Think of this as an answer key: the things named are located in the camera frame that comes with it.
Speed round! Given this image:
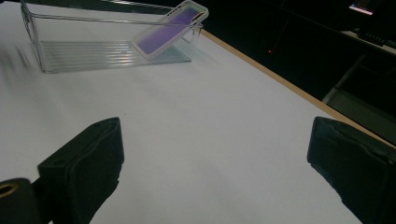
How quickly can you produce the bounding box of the white phone case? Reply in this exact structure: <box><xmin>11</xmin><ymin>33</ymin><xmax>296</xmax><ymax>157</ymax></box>
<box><xmin>133</xmin><ymin>0</ymin><xmax>210</xmax><ymax>61</ymax></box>

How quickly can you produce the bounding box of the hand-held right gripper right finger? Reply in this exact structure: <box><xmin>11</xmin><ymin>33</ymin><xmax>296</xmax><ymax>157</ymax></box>
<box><xmin>305</xmin><ymin>116</ymin><xmax>396</xmax><ymax>224</ymax></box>

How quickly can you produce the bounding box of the grey metal frame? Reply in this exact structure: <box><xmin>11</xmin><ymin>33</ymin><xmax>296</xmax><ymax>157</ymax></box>
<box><xmin>321</xmin><ymin>51</ymin><xmax>396</xmax><ymax>146</ymax></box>

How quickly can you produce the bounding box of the wooden table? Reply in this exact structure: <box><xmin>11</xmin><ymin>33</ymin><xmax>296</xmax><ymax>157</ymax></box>
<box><xmin>199</xmin><ymin>28</ymin><xmax>396</xmax><ymax>151</ymax></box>

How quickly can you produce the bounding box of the clear plastic packaging box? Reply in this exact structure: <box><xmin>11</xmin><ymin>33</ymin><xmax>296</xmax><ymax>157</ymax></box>
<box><xmin>20</xmin><ymin>0</ymin><xmax>204</xmax><ymax>75</ymax></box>

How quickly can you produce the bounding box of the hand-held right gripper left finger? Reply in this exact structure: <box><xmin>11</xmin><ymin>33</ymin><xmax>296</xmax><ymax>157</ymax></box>
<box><xmin>36</xmin><ymin>116</ymin><xmax>126</xmax><ymax>224</ymax></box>

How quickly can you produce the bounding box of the lit monitor screen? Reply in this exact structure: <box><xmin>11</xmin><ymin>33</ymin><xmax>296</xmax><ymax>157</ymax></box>
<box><xmin>347</xmin><ymin>2</ymin><xmax>375</xmax><ymax>17</ymax></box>

